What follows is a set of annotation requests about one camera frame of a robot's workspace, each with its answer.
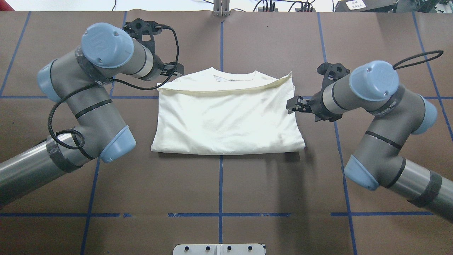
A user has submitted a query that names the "white pedestal column with base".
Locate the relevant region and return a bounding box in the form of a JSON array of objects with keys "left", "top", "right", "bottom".
[{"left": 172, "top": 243, "right": 266, "bottom": 255}]

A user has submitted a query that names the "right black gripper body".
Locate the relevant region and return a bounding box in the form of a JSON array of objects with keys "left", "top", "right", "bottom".
[{"left": 307, "top": 91, "right": 342, "bottom": 122}]

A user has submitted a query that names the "aluminium frame post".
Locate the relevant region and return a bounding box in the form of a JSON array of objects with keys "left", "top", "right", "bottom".
[{"left": 212, "top": 0, "right": 231, "bottom": 17}]

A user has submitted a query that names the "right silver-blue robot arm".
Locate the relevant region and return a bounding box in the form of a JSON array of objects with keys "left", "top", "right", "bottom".
[{"left": 286, "top": 60, "right": 453, "bottom": 222}]

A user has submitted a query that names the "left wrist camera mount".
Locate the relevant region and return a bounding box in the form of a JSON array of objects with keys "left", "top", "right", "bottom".
[{"left": 122, "top": 18, "right": 167, "bottom": 53}]

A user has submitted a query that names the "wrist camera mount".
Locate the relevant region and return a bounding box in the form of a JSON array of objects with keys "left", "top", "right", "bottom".
[
  {"left": 122, "top": 18, "right": 167, "bottom": 53},
  {"left": 316, "top": 62, "right": 351, "bottom": 90}
]

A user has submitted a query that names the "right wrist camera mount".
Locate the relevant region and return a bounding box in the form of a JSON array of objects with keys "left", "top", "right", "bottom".
[{"left": 316, "top": 62, "right": 351, "bottom": 90}]

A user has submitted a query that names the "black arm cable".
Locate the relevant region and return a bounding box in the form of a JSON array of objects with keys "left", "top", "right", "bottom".
[{"left": 48, "top": 25, "right": 179, "bottom": 150}]

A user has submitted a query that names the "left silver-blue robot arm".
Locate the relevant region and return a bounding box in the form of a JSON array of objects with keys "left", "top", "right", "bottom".
[{"left": 0, "top": 19, "right": 183, "bottom": 207}]

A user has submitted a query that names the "black box with label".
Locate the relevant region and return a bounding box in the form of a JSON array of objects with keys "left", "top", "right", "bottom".
[{"left": 334, "top": 0, "right": 398, "bottom": 13}]

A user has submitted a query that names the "cream long-sleeve printed shirt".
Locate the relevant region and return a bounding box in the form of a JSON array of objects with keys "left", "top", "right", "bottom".
[{"left": 150, "top": 68, "right": 305, "bottom": 155}]

